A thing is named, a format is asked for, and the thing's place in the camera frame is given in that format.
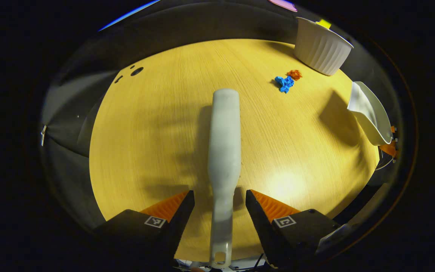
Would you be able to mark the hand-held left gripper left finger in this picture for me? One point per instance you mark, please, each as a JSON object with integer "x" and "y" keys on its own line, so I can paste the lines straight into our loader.
{"x": 181, "y": 223}

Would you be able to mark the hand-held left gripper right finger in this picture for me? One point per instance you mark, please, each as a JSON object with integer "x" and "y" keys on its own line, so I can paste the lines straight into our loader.
{"x": 259, "y": 226}

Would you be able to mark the white dustpan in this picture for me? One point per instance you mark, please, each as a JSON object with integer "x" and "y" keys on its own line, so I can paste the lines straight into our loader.
{"x": 370, "y": 113}

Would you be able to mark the white ribbed garbage bin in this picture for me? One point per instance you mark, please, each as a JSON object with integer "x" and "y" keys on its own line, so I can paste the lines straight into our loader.
{"x": 321, "y": 49}

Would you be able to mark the orange paper trash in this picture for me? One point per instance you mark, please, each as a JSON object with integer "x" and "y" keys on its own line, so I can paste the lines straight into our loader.
{"x": 295, "y": 74}

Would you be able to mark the blue paper trash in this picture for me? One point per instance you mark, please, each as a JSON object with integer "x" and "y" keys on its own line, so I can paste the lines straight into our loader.
{"x": 286, "y": 83}

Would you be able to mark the wooden desktop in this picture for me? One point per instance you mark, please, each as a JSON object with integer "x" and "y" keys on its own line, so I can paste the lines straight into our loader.
{"x": 157, "y": 132}

